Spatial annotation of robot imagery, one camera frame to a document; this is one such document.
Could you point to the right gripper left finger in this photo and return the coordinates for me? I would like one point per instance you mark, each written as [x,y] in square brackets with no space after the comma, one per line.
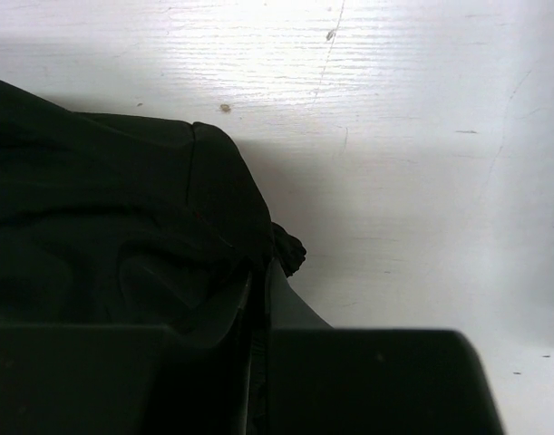
[189,377]

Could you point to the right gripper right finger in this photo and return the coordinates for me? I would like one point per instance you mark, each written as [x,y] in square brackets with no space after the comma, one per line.
[326,380]

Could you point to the black shorts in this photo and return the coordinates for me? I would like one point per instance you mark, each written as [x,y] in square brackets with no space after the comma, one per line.
[120,219]

